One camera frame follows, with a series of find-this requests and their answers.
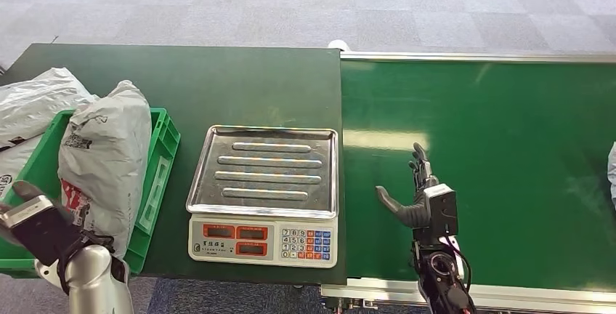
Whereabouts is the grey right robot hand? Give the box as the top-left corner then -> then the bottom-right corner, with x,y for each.
375,142 -> 440,230

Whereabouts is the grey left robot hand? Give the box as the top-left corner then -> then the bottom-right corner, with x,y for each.
10,180 -> 73,217

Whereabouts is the grey plastic mailer package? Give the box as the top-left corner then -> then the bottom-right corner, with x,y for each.
57,79 -> 153,260

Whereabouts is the green conveyor belt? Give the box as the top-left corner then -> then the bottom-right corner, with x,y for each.
340,60 -> 616,294

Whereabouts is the pale grey mailer package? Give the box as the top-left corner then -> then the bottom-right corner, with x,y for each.
607,142 -> 616,208

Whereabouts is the white bag with black print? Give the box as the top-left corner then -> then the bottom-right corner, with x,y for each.
0,133 -> 45,202

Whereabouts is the white crumpled plastic bag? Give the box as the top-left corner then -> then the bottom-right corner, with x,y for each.
0,67 -> 100,150

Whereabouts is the green plastic crate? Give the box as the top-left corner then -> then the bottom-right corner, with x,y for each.
0,108 -> 182,277

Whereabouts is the steel scale tray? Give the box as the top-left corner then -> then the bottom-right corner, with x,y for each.
185,125 -> 340,221

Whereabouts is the white electronic scale body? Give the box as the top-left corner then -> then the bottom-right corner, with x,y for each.
187,212 -> 340,270

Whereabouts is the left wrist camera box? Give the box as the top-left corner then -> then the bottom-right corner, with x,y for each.
0,194 -> 84,267

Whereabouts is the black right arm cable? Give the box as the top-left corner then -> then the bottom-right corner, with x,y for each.
445,236 -> 474,304

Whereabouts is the aluminium conveyor frame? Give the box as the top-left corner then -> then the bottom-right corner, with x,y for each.
320,52 -> 616,314

